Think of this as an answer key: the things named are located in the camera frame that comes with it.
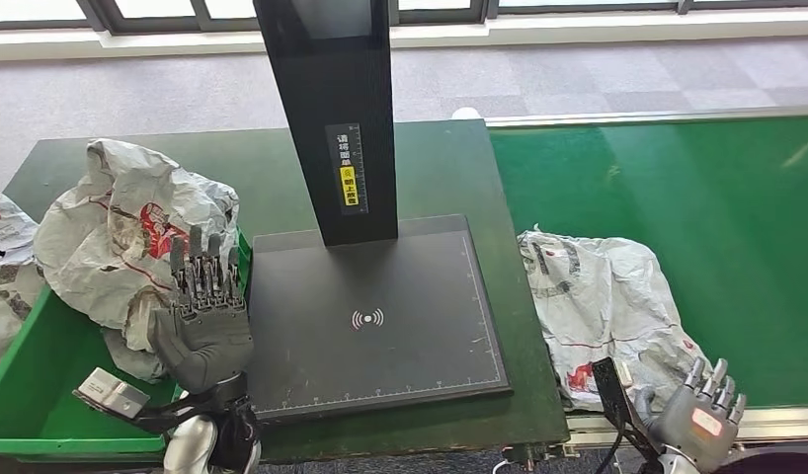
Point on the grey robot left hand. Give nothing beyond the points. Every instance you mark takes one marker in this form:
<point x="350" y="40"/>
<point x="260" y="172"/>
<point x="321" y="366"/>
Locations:
<point x="204" y="340"/>

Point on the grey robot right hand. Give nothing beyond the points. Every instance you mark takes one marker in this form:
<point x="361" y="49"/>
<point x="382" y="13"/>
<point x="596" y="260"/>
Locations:
<point x="698" y="418"/>

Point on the white parcel bag red print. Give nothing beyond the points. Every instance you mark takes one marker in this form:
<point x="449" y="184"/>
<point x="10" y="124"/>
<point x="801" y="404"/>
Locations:
<point x="607" y="301"/>
<point x="116" y="229"/>

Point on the crumpled printed parcel bag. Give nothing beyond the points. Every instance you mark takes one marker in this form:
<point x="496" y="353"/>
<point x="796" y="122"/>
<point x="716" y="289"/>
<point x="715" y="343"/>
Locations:
<point x="8" y="226"/>
<point x="8" y="307"/>

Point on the green conveyor belt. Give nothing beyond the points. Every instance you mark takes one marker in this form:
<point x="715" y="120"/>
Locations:
<point x="672" y="183"/>

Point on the black scanner machine column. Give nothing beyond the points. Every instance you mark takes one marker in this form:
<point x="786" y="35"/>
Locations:
<point x="332" y="78"/>

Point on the white round conveyor cap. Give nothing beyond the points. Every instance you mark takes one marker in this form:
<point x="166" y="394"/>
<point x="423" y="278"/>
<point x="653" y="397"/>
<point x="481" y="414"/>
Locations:
<point x="465" y="114"/>

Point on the green plastic crate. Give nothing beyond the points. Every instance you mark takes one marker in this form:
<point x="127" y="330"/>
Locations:
<point x="37" y="392"/>

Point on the dark green table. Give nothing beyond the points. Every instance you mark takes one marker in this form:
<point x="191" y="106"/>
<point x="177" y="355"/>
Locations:
<point x="280" y="170"/>

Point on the black and yellow column label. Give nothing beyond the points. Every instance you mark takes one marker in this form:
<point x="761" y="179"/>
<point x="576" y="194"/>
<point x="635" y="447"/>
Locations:
<point x="347" y="176"/>

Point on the white window sill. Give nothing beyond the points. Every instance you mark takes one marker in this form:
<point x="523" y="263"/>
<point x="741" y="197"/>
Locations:
<point x="574" y="31"/>

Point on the wide aluminium conveyor rail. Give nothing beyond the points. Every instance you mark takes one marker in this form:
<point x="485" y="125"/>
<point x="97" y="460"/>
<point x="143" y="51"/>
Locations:
<point x="783" y="422"/>

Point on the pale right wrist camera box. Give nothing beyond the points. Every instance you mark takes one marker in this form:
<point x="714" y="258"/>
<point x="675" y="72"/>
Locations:
<point x="612" y="389"/>

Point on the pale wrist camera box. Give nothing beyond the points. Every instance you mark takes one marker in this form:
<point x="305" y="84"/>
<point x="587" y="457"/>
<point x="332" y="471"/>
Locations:
<point x="113" y="394"/>
<point x="612" y="389"/>

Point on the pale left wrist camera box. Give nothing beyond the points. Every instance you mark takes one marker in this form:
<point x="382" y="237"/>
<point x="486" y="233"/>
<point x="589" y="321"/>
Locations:
<point x="113" y="394"/>

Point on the black scanner base plate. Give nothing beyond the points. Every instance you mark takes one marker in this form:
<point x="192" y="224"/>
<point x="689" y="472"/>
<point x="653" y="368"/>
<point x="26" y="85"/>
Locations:
<point x="378" y="366"/>

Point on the thin aluminium conveyor rail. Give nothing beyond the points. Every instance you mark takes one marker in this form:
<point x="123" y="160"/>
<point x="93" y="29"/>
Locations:
<point x="639" y="118"/>

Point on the dark window frame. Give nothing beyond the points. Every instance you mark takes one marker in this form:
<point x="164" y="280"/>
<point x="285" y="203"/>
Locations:
<point x="168" y="27"/>

